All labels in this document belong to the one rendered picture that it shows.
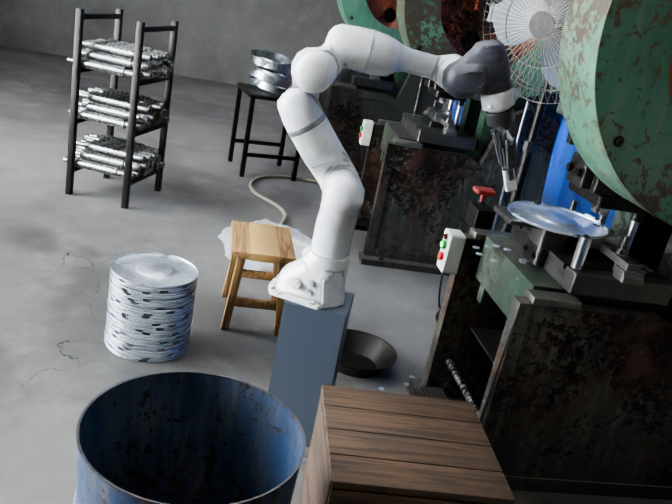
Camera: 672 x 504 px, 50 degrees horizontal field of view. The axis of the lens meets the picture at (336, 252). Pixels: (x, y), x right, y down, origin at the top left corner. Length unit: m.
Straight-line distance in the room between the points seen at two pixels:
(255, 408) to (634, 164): 0.96
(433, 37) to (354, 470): 2.18
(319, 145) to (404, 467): 0.83
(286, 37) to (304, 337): 6.69
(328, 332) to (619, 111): 0.96
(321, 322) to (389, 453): 0.51
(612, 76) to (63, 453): 1.64
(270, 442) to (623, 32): 1.10
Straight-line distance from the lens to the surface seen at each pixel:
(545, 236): 2.15
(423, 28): 3.32
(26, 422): 2.26
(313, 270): 2.02
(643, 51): 1.64
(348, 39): 1.88
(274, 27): 8.52
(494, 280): 2.26
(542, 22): 2.86
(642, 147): 1.69
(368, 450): 1.68
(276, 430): 1.56
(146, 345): 2.52
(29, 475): 2.08
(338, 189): 1.88
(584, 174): 2.13
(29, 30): 8.78
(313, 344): 2.07
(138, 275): 2.50
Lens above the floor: 1.30
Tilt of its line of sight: 20 degrees down
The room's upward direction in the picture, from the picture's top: 11 degrees clockwise
